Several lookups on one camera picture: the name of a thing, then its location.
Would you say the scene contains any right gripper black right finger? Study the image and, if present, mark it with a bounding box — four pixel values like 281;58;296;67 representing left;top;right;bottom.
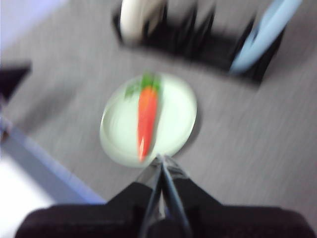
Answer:
162;154;317;238

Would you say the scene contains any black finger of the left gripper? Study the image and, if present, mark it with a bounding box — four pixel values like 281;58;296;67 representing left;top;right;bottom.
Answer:
0;60;33;100

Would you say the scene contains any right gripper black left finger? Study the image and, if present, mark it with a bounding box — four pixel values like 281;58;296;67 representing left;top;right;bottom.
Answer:
14;153;163;238

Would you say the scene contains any orange carrot with green leaves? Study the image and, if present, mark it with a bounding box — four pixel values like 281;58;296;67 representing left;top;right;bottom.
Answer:
125;71;163;163

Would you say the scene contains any green plate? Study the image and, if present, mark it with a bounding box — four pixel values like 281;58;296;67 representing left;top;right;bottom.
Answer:
99;72;199;169

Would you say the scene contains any cream plate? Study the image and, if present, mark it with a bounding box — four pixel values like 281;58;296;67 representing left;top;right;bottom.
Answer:
120;0;164;45

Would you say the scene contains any black plate rack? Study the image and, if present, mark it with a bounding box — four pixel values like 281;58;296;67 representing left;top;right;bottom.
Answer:
112;0;288;84

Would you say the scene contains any blue plate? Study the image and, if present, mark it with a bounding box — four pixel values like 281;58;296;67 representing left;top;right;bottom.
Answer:
229;0;304;75

